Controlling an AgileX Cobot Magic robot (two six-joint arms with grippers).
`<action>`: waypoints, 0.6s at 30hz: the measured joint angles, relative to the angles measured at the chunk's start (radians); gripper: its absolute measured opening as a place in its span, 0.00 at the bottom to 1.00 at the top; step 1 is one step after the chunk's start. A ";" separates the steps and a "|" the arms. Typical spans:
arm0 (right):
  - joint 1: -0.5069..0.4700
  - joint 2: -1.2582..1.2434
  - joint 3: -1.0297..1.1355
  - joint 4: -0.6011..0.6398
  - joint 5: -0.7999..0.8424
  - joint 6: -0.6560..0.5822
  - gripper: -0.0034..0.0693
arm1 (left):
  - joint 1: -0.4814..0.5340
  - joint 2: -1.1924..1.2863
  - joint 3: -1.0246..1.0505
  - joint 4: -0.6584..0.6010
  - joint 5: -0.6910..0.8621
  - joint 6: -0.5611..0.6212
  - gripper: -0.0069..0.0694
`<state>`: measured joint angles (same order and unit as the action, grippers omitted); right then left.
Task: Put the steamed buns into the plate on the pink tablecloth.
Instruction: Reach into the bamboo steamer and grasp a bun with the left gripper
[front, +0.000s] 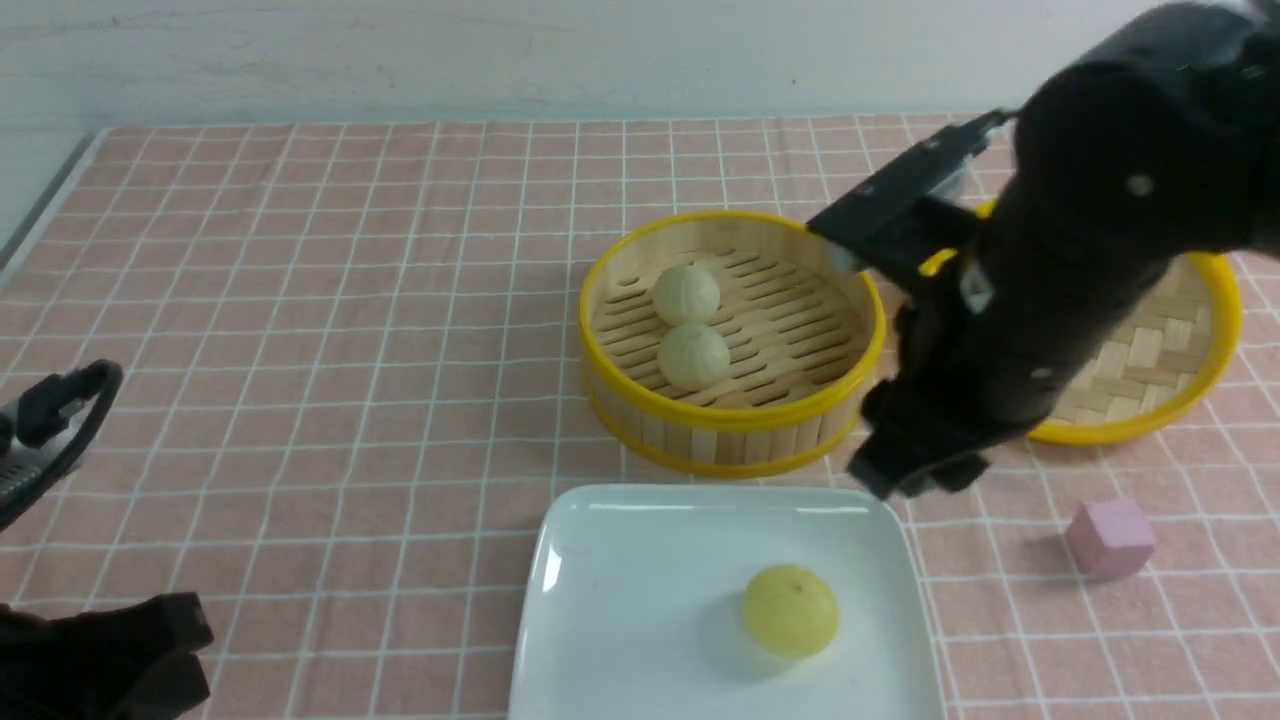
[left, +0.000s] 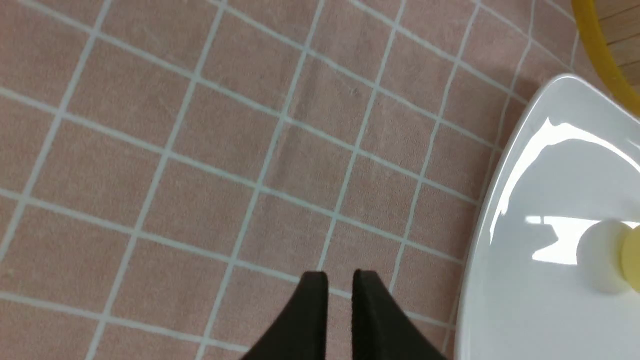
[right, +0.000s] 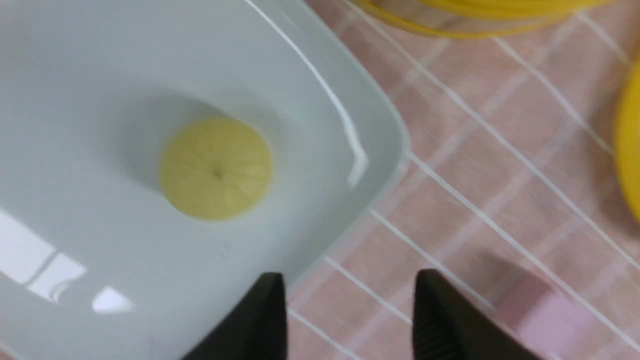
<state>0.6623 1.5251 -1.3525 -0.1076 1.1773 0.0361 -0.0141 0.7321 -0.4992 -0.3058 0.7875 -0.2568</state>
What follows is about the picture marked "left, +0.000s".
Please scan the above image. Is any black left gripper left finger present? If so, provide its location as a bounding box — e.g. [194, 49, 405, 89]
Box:
[242, 271, 329, 360]

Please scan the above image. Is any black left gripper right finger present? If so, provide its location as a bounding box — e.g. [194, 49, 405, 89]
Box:
[352, 269, 445, 360]

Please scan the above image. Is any white steamed bun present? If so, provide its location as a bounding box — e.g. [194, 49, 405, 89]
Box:
[576, 219, 633, 296]

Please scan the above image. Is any yellow steamed bun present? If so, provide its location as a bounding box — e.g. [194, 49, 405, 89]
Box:
[619, 227, 640, 293]

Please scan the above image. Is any white square plate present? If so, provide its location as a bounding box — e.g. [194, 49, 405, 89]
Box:
[454, 73, 640, 360]

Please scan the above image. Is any pink checkered tablecloth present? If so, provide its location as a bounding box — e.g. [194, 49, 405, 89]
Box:
[0, 0, 605, 360]

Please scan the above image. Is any bamboo steamer basket yellow rim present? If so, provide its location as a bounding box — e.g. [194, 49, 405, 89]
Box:
[571, 0, 640, 117]

